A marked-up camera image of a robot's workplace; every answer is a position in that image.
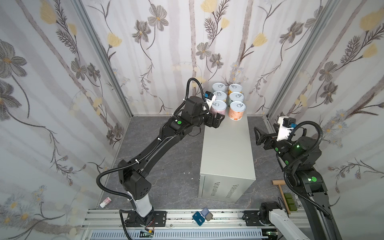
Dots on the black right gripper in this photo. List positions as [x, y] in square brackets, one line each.
[270, 141]

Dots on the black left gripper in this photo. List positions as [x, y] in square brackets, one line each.
[214, 119]

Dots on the pink labelled can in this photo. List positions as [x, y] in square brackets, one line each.
[218, 107]

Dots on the brown labelled can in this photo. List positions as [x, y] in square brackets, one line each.
[236, 110]

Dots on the yellow can with silver lid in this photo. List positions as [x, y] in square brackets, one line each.
[220, 96]

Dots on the light blue labelled can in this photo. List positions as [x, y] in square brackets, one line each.
[219, 87]

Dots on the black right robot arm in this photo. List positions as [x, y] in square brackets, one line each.
[301, 177]

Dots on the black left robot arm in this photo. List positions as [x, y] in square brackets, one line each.
[193, 112]

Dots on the grey metal cabinet counter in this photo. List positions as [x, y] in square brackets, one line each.
[227, 164]

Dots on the small wooden mallet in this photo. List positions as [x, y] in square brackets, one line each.
[279, 184]

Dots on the green block stack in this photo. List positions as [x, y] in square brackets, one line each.
[290, 202]

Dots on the small blue grey device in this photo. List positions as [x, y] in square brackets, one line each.
[200, 217]

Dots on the small white pink tube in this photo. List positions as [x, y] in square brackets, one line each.
[105, 202]

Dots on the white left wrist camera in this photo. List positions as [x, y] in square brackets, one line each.
[210, 98]

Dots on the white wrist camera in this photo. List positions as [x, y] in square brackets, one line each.
[286, 125]
[210, 98]

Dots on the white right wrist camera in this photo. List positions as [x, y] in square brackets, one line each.
[286, 125]

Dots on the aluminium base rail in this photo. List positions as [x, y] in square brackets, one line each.
[229, 224]

